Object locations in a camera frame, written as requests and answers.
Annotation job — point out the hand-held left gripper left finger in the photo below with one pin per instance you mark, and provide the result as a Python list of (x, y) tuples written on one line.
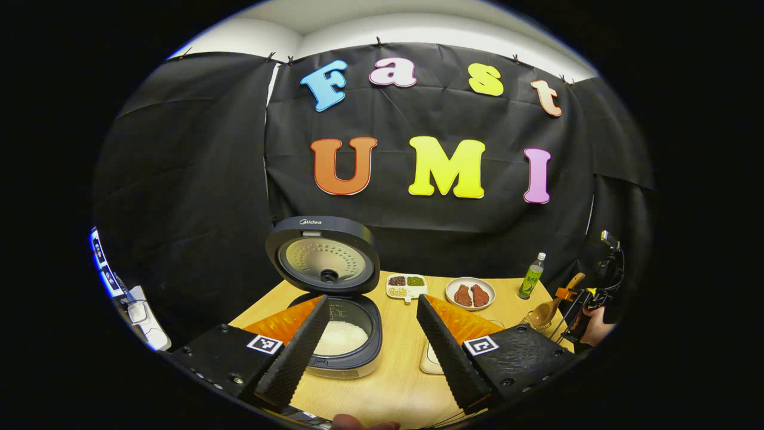
[(298, 358)]

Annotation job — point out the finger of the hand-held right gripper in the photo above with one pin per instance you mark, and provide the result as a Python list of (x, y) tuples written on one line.
[(570, 294)]

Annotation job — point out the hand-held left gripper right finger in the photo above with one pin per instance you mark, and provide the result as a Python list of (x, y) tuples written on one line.
[(453, 358)]

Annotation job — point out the wooden spoon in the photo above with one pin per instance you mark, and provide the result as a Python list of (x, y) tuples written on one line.
[(546, 312)]

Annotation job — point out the dark grey rice cooker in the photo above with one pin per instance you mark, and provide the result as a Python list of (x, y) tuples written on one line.
[(334, 263)]

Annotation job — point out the green drink bottle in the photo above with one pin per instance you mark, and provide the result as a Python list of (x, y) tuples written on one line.
[(531, 279)]

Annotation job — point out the round grey plate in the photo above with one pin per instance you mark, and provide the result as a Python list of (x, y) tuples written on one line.
[(471, 306)]

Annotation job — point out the brown meat piece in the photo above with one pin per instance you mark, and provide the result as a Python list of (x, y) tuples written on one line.
[(462, 295), (481, 295)]

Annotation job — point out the white sectioned bean dish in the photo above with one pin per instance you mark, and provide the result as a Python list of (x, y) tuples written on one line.
[(406, 285)]

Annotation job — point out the white desk device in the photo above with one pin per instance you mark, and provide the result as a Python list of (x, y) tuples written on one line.
[(143, 319)]

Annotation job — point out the computer screen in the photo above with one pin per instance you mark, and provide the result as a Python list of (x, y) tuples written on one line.
[(104, 266)]

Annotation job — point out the black backdrop cloth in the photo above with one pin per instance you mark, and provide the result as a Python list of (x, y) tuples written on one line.
[(382, 149)]

